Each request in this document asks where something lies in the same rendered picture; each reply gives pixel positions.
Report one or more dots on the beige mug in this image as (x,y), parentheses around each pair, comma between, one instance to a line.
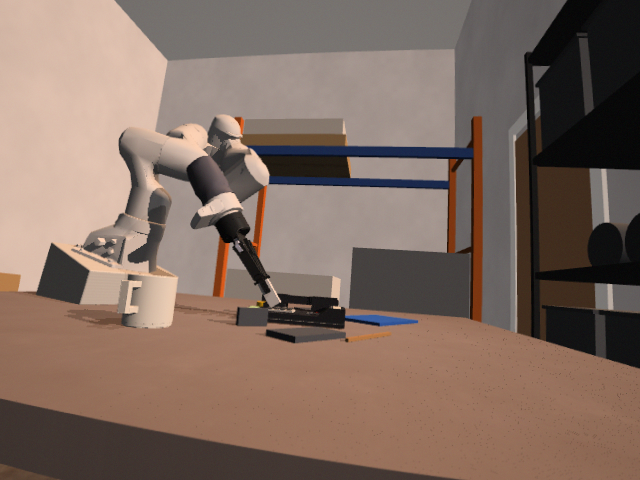
(152,301)

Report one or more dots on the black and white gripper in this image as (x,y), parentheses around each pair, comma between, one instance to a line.
(235,226)

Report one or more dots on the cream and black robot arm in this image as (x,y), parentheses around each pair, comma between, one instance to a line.
(132,243)

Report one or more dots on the dark grey desk phone body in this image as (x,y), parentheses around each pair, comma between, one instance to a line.
(328,317)

